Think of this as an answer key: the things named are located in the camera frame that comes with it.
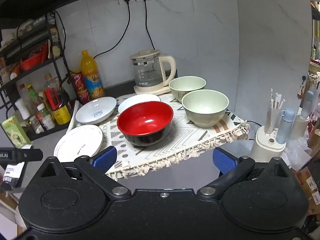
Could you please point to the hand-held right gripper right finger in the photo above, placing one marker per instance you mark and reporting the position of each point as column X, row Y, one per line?
column 223, row 162

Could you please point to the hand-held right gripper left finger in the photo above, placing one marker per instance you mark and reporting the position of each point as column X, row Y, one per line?
column 106, row 158

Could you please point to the white plate thin line pattern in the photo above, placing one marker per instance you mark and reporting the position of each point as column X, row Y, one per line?
column 77, row 142

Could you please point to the white plate cursive blue print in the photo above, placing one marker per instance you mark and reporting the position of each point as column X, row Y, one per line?
column 96, row 110

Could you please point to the red and black bowl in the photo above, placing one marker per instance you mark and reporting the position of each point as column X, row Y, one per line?
column 145, row 120

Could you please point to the pale green bowl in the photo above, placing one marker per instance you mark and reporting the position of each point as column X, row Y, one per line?
column 186, row 83
column 205, row 105

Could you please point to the white bowl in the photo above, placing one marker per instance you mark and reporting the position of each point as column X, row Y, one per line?
column 135, row 101

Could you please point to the green cardboard box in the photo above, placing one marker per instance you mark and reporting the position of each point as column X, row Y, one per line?
column 13, row 132

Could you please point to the small clear spice jar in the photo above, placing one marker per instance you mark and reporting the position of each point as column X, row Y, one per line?
column 36, row 125

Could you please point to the white chopstick holder appliance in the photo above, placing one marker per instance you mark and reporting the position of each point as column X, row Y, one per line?
column 265, row 145

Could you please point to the patterned fringed table cloth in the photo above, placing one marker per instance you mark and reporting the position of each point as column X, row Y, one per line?
column 185, row 137

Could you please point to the soy sauce bottle yellow label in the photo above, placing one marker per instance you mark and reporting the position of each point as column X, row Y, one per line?
column 61, row 113

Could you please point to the red cola can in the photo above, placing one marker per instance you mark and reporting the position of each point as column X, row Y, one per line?
column 78, row 81
column 83, row 96

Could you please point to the light blue thermos bottle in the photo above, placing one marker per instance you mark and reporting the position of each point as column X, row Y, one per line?
column 283, row 127

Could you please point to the bunch of white wrapped straws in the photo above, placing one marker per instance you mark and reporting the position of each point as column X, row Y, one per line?
column 273, row 110

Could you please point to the white plastic bag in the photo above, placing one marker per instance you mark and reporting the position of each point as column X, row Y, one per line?
column 297, row 150

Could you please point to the cream kettle base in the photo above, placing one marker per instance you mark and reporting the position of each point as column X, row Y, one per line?
column 150, row 90

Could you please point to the orange juice bottle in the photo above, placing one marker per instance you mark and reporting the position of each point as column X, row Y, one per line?
column 91, row 77

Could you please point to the white bottle blue top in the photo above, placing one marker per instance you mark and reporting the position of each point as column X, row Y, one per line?
column 298, row 127

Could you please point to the brown cardboard box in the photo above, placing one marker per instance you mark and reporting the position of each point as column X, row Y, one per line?
column 308, row 185

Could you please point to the red plastic basket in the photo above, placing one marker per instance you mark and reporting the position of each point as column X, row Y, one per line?
column 33, row 60

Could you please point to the black metal rack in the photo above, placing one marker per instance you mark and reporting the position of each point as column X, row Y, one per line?
column 57, row 59

